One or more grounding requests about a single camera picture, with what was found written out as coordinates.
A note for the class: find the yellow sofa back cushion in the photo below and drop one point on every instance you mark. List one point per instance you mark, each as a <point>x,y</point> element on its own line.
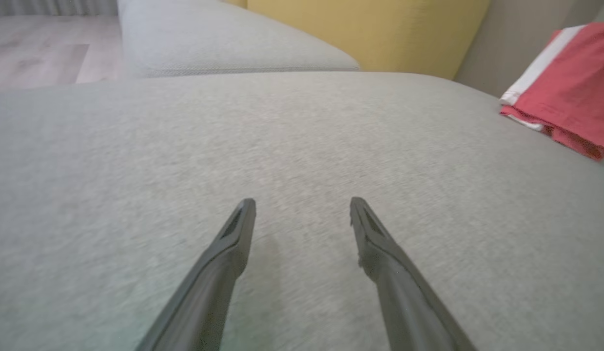
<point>379,29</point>

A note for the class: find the grey pleated curtain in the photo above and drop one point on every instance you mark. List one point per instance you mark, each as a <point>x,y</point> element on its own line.
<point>53,7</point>

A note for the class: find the red Bulls jersey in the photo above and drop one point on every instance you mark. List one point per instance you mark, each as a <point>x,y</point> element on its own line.
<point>574,83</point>

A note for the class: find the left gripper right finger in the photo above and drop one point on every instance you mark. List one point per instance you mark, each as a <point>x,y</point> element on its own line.
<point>399,282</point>

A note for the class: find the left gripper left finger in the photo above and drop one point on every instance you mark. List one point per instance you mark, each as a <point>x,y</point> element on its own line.
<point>209,282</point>

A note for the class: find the large grey sofa seat cushion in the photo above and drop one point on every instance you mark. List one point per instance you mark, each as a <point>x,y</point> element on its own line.
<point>302,161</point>

